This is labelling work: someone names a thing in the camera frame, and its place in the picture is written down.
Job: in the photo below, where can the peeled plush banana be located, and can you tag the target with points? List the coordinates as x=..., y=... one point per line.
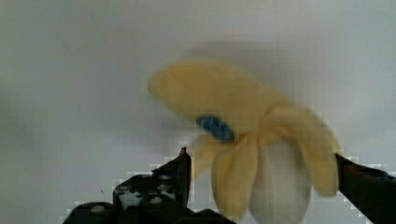
x=265, y=153

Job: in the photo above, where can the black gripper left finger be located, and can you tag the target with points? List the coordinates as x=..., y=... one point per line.
x=160, y=197

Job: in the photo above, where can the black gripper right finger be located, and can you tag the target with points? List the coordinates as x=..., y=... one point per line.
x=371, y=191

